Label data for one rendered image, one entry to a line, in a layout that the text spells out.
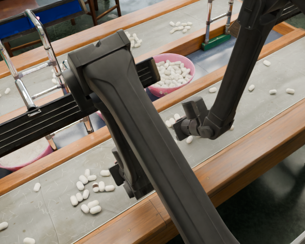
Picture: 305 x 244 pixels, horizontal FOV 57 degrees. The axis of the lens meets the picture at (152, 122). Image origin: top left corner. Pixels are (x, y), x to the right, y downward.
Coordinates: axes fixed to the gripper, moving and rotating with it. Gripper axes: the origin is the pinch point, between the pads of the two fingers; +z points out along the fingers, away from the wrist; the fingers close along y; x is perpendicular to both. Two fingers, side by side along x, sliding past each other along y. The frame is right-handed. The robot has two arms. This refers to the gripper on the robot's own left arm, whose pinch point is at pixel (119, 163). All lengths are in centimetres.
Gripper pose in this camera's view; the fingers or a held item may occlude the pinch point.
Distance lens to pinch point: 97.8
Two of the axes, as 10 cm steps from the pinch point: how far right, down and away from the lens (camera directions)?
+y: -8.3, 4.6, -3.1
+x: 4.1, 8.9, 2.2
